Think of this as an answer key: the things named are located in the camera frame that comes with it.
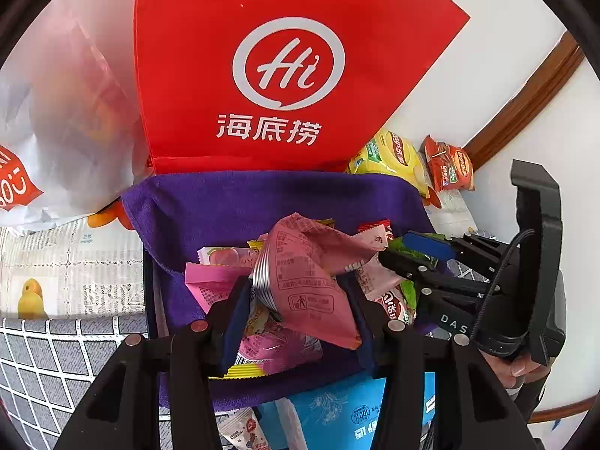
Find orange soft item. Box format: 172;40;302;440
88;199;129;228

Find brown wooden door frame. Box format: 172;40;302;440
462;30;584;172

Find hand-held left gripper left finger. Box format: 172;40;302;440
54;276;256;450

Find pile of mixed snacks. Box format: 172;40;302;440
184;218;451;380

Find orange snack bag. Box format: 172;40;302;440
419;135;476;193

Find large pink packet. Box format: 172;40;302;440
252;213;392;350

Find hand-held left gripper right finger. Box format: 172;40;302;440
337;276;540;450

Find person's right hand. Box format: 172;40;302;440
482;351;547;393

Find brown wooden skirting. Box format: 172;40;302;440
529;384;596;425

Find white plastic bag red print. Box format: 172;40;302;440
0;0;151;230

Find red bag with white logo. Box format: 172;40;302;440
132;0;471;174

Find grey checked cloth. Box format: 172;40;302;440
0;314;226;450

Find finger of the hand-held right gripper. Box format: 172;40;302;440
403;229;514;284
378;249;493;310

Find yellow snack bag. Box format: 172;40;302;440
347;130;429;198

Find white red snack packet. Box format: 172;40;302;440
218;408;273;450

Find pink peach snack packet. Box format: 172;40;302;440
197;245;263;270

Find light blue box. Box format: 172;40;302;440
258;370;439;450

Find purple cloth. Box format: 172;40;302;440
121;171;453;408

